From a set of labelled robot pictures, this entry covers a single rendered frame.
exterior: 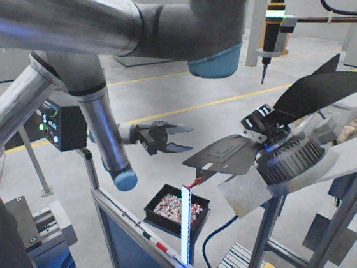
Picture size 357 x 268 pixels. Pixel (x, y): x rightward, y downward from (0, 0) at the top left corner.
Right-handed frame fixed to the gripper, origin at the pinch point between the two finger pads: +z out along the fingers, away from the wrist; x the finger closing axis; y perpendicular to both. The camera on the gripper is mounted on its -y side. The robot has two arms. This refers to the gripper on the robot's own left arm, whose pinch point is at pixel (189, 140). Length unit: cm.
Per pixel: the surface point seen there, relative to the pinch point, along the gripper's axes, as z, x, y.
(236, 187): 17.4, 16.8, -2.2
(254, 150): 20.2, -0.5, -6.2
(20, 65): -412, 38, 430
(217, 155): 8.6, 0.2, -9.3
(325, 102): 38.6, -15.4, -2.9
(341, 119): 192, 68, 228
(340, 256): 64, 50, 0
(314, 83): 30.9, -21.9, -10.1
